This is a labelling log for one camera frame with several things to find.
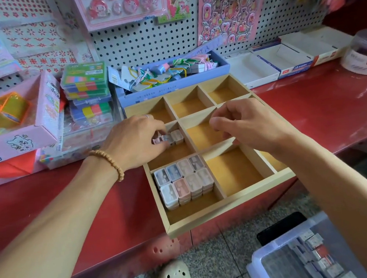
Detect wooden compartment tray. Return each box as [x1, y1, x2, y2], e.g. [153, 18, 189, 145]
[120, 67, 303, 244]

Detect person's right hand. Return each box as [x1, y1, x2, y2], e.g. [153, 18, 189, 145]
[206, 91, 300, 164]

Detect white pegboard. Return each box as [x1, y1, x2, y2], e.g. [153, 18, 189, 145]
[0, 0, 335, 101]

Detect red patterned sticker sheet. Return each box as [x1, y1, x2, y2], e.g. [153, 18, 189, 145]
[0, 0, 93, 78]

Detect person's left hand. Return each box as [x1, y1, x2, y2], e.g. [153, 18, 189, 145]
[96, 111, 173, 176]

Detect person's left forearm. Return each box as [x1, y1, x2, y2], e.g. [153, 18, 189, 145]
[0, 154, 132, 278]

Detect row of erasers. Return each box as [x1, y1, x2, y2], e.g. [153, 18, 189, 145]
[295, 223, 359, 278]

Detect yellow orange toy box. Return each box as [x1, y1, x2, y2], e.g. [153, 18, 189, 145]
[0, 90, 32, 132]

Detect pink tray of trinkets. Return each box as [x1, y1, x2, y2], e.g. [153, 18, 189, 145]
[0, 67, 74, 191]

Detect stack of colourful packs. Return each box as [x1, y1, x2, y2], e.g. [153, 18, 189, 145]
[58, 60, 116, 126]

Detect clear plastic storage bin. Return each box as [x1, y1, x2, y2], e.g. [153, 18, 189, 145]
[240, 205, 367, 278]

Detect red display counter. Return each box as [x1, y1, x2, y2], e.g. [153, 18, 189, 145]
[0, 55, 367, 278]

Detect beaded wooden bracelet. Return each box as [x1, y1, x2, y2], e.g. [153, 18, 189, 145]
[88, 145, 127, 186]

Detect person's right forearm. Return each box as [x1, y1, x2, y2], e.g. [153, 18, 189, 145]
[272, 123, 367, 278]

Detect white tray box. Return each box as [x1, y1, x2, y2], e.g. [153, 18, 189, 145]
[251, 38, 317, 83]
[225, 47, 284, 93]
[279, 22, 359, 71]

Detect pink sticker pack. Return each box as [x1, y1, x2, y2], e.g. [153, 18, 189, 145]
[193, 0, 283, 50]
[72, 0, 170, 35]

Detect blue box of trinkets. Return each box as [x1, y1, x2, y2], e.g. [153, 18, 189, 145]
[105, 35, 236, 111]

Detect sharpeners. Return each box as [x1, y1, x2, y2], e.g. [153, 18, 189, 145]
[151, 128, 187, 149]

